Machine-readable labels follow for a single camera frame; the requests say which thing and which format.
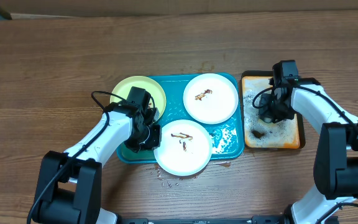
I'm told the yellow plate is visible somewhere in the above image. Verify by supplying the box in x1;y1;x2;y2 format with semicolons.
112;76;167;119

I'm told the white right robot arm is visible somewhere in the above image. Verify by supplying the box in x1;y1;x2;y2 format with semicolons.
252;78;358;223

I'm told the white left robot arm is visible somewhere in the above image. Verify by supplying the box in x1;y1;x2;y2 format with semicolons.
27;100;161;223

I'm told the orange soapy tray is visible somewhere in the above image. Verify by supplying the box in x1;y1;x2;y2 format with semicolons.
241;70;306;149

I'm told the white plate with sauce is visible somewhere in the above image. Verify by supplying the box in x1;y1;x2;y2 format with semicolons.
183;73;239;124

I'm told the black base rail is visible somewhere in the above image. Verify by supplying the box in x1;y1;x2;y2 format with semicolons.
117;215;291;224

